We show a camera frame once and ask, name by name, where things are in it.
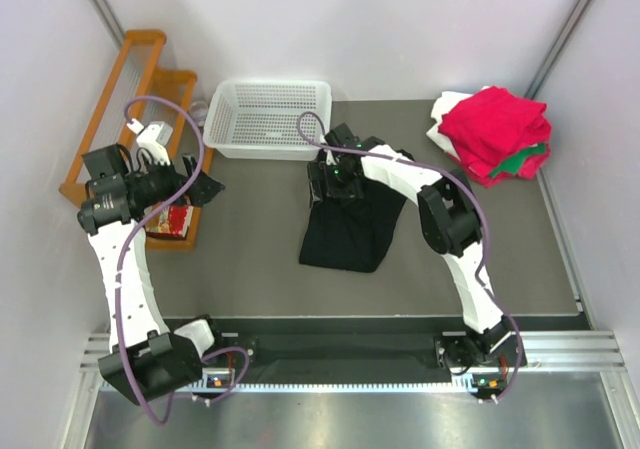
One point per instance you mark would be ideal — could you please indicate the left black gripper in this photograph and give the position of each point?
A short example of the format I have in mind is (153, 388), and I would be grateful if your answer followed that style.
(189, 180)

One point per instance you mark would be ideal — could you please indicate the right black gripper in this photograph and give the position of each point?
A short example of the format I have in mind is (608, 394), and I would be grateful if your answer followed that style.
(320, 172)

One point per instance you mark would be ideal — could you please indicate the black t shirt blue logo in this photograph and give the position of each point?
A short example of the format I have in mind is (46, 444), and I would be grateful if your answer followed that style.
(352, 235)

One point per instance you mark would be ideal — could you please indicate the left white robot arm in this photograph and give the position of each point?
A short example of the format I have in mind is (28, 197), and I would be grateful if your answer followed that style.
(146, 360)

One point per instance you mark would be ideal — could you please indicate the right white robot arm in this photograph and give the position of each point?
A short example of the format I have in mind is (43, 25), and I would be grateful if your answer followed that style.
(452, 222)

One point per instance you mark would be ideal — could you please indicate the red box in rack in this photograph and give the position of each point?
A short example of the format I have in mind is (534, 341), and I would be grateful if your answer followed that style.
(173, 223)

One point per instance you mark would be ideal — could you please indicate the orange wooden rack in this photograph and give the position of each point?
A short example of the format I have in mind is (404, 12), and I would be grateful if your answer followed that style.
(137, 71)

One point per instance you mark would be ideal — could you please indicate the small clear plastic cup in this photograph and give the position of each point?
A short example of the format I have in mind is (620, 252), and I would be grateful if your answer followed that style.
(198, 110)

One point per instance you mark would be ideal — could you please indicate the white plastic perforated basket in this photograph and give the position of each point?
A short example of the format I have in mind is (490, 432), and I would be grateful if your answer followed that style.
(268, 119)

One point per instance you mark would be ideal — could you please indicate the white folded t shirt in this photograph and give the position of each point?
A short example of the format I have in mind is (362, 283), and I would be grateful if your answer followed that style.
(442, 106)

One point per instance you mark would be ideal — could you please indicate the red folded t shirt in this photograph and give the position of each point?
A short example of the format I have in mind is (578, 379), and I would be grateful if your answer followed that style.
(493, 125)

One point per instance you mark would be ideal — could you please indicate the green folded t shirt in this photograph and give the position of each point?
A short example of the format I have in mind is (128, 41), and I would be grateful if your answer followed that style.
(522, 163)

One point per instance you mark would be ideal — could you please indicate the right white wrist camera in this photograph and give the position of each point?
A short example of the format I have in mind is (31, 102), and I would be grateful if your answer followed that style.
(330, 159)

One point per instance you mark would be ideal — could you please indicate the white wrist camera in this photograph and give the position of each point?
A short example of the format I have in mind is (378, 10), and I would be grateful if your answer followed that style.
(330, 159)
(153, 139)

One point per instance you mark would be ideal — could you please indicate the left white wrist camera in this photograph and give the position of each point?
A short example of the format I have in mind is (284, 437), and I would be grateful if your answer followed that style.
(153, 139)

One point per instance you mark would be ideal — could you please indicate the white slotted cable duct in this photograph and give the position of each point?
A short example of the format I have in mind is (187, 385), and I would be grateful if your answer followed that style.
(457, 384)

